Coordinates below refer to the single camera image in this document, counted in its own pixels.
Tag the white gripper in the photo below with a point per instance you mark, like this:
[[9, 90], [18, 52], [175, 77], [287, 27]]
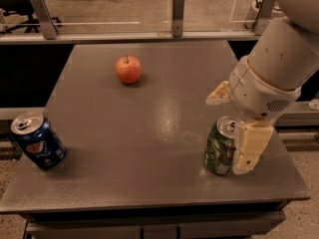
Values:
[[257, 92]]

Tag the green soda can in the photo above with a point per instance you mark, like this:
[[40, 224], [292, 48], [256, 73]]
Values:
[[220, 146]]

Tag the blue pepsi can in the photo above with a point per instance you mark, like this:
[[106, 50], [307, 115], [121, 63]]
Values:
[[34, 134]]

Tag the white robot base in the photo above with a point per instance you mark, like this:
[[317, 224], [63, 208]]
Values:
[[254, 9]]

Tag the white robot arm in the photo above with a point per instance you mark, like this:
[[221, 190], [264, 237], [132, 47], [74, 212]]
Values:
[[287, 53]]

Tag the red apple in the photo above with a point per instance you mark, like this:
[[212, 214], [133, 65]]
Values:
[[128, 69]]

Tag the black office chair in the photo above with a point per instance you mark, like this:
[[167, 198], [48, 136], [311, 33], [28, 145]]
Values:
[[22, 8]]

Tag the right metal bracket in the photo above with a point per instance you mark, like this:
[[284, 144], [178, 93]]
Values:
[[263, 19]]

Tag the metal bracket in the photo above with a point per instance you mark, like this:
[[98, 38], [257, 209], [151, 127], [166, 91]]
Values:
[[47, 26], [177, 18], [263, 19]]

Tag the middle metal bracket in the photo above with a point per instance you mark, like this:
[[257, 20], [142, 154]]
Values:
[[177, 18]]

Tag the metal rail beam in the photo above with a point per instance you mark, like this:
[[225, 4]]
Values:
[[137, 37]]

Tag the left metal bracket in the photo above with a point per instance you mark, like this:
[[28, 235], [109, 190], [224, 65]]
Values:
[[47, 26]]

